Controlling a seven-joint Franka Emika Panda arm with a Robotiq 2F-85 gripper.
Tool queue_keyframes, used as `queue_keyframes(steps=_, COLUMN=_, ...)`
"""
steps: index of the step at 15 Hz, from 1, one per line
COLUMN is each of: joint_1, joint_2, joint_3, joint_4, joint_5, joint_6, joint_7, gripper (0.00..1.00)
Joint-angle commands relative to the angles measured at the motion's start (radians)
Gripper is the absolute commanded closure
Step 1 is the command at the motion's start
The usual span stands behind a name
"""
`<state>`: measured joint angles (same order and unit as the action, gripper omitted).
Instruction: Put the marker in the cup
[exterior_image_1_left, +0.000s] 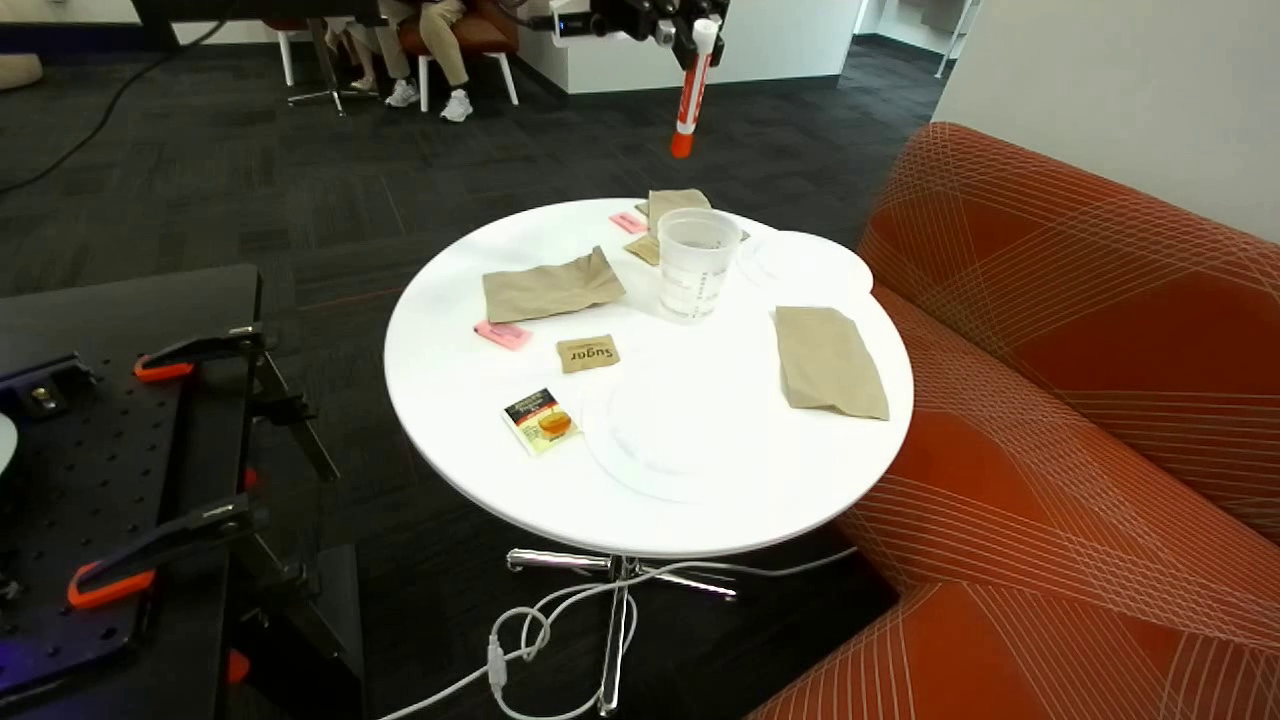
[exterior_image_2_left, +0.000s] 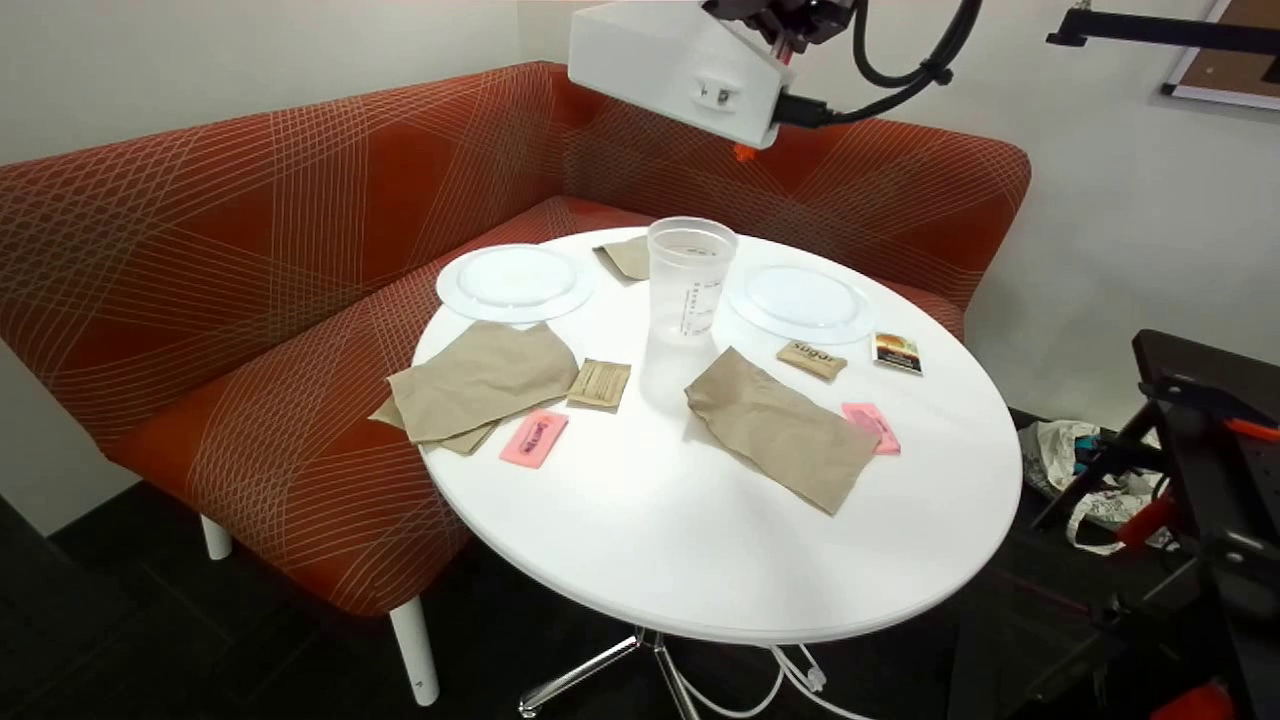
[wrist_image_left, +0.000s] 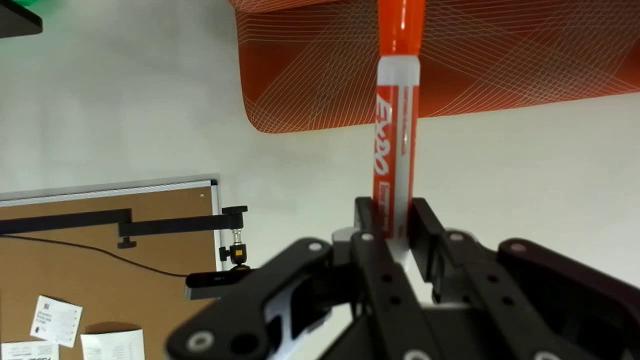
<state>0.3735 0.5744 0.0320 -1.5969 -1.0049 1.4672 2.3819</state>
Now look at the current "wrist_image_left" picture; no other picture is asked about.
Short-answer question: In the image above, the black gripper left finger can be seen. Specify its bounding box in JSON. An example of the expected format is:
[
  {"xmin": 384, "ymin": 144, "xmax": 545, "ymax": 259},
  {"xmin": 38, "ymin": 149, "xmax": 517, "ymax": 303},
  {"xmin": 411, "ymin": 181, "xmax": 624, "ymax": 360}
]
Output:
[{"xmin": 165, "ymin": 197, "xmax": 442, "ymax": 360}]

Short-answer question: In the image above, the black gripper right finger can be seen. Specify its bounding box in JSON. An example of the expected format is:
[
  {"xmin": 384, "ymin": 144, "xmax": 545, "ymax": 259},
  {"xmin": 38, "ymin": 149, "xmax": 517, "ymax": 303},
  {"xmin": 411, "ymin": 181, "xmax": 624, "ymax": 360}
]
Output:
[{"xmin": 406, "ymin": 199, "xmax": 640, "ymax": 360}]

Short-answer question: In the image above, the white paper note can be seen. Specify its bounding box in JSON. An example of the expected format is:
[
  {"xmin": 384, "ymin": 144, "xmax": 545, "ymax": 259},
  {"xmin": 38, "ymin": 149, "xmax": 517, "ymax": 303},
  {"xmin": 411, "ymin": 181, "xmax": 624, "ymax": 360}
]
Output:
[
  {"xmin": 28, "ymin": 295, "xmax": 84, "ymax": 349},
  {"xmin": 0, "ymin": 340, "xmax": 60, "ymax": 360},
  {"xmin": 78, "ymin": 329, "xmax": 145, "ymax": 360}
]

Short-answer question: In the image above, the black mounted camera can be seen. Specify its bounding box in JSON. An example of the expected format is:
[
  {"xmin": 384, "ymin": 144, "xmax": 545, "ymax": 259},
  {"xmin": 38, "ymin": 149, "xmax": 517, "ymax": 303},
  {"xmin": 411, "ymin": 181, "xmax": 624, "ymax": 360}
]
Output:
[{"xmin": 183, "ymin": 267, "xmax": 255, "ymax": 301}]

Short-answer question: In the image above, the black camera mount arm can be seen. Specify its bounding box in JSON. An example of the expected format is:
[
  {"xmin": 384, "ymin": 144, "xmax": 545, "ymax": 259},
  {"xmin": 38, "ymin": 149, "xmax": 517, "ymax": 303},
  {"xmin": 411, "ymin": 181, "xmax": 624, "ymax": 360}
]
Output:
[{"xmin": 0, "ymin": 207, "xmax": 250, "ymax": 273}]

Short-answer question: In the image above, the black flat screen edge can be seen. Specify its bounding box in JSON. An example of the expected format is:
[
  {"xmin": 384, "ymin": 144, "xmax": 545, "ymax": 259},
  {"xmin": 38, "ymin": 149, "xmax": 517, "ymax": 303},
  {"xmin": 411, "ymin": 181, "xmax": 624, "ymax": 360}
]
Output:
[{"xmin": 0, "ymin": 0, "xmax": 44, "ymax": 39}]

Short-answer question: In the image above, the orange Expo marker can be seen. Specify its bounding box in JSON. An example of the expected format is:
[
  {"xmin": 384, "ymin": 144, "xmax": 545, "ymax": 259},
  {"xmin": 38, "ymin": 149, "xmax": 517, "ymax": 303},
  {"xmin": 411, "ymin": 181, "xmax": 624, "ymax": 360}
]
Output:
[{"xmin": 368, "ymin": 0, "xmax": 428, "ymax": 269}]

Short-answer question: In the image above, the thin black cable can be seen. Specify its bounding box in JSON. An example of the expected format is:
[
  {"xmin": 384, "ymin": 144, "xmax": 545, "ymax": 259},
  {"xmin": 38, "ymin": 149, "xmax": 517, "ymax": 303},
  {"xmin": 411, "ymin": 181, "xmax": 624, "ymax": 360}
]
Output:
[{"xmin": 0, "ymin": 233, "xmax": 190, "ymax": 280}]

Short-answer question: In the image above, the cork bulletin board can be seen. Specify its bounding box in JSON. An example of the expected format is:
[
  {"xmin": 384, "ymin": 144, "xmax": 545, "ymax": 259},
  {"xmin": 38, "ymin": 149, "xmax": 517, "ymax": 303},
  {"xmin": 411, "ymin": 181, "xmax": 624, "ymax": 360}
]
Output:
[{"xmin": 0, "ymin": 176, "xmax": 221, "ymax": 360}]

